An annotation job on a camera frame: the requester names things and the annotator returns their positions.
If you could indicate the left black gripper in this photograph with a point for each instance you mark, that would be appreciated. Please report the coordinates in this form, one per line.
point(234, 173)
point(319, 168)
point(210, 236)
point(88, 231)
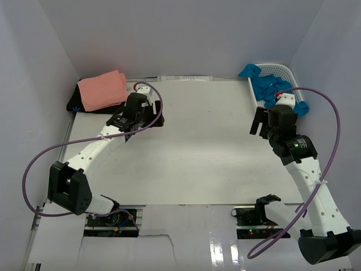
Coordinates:
point(149, 108)

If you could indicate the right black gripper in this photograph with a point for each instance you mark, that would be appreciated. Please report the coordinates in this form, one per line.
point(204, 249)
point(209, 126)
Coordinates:
point(261, 117)

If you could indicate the blue t shirt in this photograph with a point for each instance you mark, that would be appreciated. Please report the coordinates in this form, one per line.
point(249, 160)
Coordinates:
point(263, 88)

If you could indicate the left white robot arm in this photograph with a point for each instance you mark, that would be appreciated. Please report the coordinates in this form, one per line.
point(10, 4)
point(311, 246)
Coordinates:
point(69, 181)

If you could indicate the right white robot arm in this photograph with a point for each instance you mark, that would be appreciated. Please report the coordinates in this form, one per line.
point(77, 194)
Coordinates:
point(324, 235)

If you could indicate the white paper label strip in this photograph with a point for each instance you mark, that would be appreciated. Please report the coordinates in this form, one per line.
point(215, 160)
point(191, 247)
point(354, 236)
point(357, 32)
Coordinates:
point(184, 78)

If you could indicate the white plastic basket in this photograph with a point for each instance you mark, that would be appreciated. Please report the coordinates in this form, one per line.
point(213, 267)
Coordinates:
point(278, 73)

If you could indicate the folded pink t shirt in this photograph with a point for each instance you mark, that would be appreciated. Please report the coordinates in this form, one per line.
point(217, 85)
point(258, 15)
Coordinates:
point(108, 89)

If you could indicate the white cardboard front cover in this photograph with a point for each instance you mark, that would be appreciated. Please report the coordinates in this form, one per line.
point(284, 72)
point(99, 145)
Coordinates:
point(171, 237)

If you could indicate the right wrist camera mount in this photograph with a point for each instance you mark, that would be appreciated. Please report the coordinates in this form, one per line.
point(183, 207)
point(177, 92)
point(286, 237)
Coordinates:
point(286, 99)

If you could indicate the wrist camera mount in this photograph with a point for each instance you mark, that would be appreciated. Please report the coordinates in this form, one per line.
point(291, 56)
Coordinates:
point(286, 99)
point(145, 90)

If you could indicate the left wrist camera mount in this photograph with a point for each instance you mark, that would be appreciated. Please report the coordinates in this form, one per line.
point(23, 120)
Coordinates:
point(145, 90)

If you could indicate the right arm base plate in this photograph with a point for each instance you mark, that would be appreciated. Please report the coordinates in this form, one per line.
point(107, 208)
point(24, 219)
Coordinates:
point(249, 227)

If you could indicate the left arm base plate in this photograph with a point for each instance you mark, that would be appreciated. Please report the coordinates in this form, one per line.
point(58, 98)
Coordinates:
point(118, 225)

